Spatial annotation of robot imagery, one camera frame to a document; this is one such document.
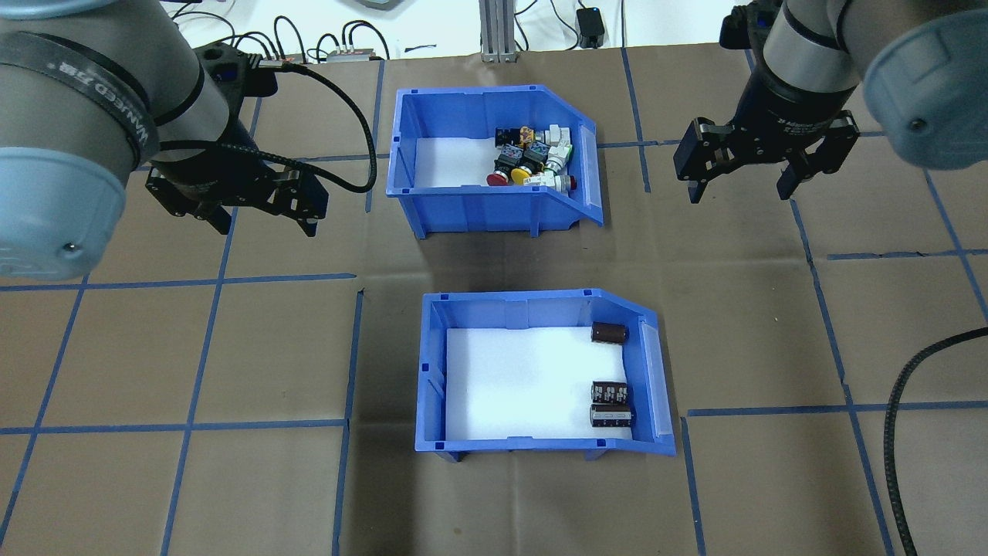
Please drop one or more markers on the blue plastic storage bin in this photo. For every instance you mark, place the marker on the blue plastic storage bin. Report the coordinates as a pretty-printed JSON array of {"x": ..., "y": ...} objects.
[
  {"x": 432, "y": 371},
  {"x": 478, "y": 208}
]

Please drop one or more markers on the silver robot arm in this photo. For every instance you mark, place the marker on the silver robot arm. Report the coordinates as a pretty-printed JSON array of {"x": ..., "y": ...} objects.
[
  {"x": 77, "y": 77},
  {"x": 926, "y": 77}
]

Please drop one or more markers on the small silver hub box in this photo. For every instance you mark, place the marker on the small silver hub box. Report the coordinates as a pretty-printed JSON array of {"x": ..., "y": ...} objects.
[
  {"x": 351, "y": 54},
  {"x": 289, "y": 59}
]

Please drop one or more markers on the white and green push button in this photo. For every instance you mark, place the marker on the white and green push button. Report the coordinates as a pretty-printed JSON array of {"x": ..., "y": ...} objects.
[{"x": 557, "y": 158}]

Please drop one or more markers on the white silver push button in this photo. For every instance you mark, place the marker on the white silver push button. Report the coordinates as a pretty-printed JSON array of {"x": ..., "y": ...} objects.
[{"x": 557, "y": 135}]

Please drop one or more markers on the black power adapter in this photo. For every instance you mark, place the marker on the black power adapter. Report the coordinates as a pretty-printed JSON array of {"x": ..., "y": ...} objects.
[{"x": 590, "y": 27}]

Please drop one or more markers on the yellow push button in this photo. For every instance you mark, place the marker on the yellow push button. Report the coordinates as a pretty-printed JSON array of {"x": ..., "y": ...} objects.
[{"x": 520, "y": 175}]

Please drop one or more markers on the red mushroom push button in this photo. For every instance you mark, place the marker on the red mushroom push button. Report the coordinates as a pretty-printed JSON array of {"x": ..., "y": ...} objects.
[{"x": 498, "y": 179}]

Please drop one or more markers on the black capacitor upper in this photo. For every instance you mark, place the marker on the black capacitor upper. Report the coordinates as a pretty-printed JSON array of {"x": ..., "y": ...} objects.
[{"x": 610, "y": 391}]

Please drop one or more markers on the black capacitor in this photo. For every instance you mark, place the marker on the black capacitor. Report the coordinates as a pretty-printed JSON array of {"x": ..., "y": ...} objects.
[
  {"x": 610, "y": 391},
  {"x": 611, "y": 415}
]

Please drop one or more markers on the black capacitor lower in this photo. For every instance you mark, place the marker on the black capacitor lower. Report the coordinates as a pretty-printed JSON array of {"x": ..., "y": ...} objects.
[{"x": 611, "y": 415}]

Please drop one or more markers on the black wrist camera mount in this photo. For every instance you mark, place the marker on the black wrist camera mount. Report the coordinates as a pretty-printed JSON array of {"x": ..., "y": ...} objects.
[
  {"x": 745, "y": 27},
  {"x": 224, "y": 73}
]

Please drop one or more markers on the white switch with red lamp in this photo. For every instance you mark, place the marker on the white switch with red lamp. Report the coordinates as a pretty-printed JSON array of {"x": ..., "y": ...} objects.
[{"x": 552, "y": 182}]

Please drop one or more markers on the grey black switch block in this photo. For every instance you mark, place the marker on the grey black switch block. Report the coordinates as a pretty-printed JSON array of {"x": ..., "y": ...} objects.
[{"x": 534, "y": 158}]

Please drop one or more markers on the yellow black switch block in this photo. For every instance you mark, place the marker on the yellow black switch block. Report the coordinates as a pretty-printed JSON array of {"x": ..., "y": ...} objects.
[{"x": 519, "y": 136}]

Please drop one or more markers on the black blue red switch block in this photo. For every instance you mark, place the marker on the black blue red switch block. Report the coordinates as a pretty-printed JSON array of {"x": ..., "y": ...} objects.
[{"x": 508, "y": 158}]

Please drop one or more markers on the aluminium extrusion post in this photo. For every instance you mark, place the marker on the aluminium extrusion post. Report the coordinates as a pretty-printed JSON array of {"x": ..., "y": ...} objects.
[{"x": 502, "y": 31}]

